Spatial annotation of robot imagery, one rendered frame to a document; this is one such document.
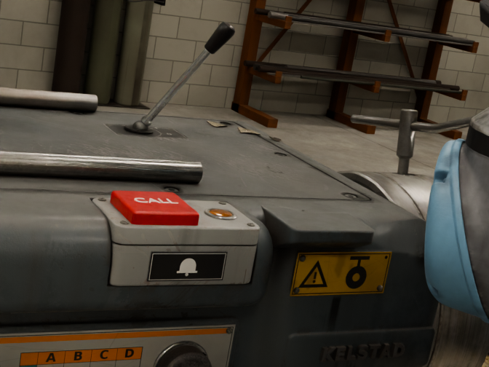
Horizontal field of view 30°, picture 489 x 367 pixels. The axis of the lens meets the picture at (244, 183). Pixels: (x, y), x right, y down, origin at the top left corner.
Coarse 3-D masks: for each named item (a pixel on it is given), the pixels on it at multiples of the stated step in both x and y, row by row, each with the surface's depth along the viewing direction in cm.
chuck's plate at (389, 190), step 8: (352, 176) 118; (360, 176) 116; (368, 176) 115; (376, 176) 116; (384, 176) 117; (360, 184) 117; (368, 184) 114; (376, 184) 113; (384, 184) 113; (392, 184) 114; (376, 192) 113; (384, 192) 112; (392, 192) 112; (400, 192) 113; (392, 200) 110; (400, 200) 111; (408, 200) 112; (408, 208) 110; (416, 208) 111; (432, 344) 107
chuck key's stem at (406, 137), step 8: (408, 112) 119; (416, 112) 120; (400, 120) 120; (408, 120) 119; (416, 120) 120; (400, 128) 120; (408, 128) 120; (400, 136) 120; (408, 136) 120; (400, 144) 120; (408, 144) 120; (400, 152) 120; (408, 152) 120; (400, 160) 121; (408, 160) 121; (400, 168) 121
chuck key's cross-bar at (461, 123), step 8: (352, 120) 127; (360, 120) 126; (368, 120) 125; (376, 120) 124; (384, 120) 123; (392, 120) 122; (456, 120) 114; (464, 120) 113; (416, 128) 119; (424, 128) 118; (432, 128) 117; (440, 128) 116; (448, 128) 115; (456, 128) 114
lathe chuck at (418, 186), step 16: (400, 176) 118; (416, 176) 120; (432, 176) 122; (416, 192) 114; (448, 320) 108; (464, 320) 109; (480, 320) 110; (448, 336) 108; (464, 336) 109; (480, 336) 110; (432, 352) 108; (448, 352) 109; (464, 352) 110; (480, 352) 111
